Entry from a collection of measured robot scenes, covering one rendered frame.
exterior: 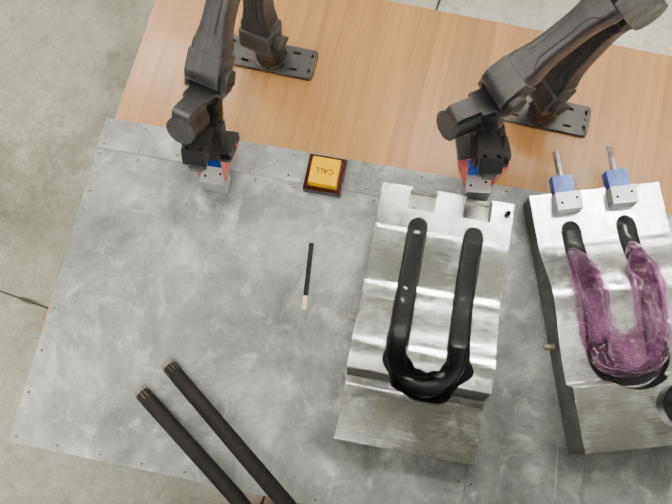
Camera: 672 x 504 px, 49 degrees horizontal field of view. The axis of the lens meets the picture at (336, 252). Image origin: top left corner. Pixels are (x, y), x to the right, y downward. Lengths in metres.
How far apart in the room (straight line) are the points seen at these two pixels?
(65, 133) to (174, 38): 1.00
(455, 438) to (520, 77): 0.65
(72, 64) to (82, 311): 1.36
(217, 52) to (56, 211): 1.35
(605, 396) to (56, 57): 2.13
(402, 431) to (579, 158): 0.68
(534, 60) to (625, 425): 0.65
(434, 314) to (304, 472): 0.39
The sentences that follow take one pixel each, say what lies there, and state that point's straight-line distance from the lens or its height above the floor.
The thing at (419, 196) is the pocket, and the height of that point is 0.86.
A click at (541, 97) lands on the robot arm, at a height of 0.94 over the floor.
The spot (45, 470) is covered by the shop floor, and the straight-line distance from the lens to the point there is 2.44.
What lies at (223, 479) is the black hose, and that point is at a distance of 1.40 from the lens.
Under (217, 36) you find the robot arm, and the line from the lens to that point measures 1.33.
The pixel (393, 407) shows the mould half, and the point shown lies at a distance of 1.39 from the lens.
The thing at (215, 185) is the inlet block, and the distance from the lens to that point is 1.53.
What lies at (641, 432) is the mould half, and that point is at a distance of 1.42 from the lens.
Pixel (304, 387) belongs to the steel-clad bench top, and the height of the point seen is 0.80.
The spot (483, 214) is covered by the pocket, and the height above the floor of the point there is 0.86.
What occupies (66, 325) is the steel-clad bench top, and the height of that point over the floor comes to 0.80.
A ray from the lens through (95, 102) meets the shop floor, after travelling 2.67.
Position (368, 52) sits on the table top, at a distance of 1.68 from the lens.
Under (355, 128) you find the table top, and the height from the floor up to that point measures 0.80.
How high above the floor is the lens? 2.25
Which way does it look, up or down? 75 degrees down
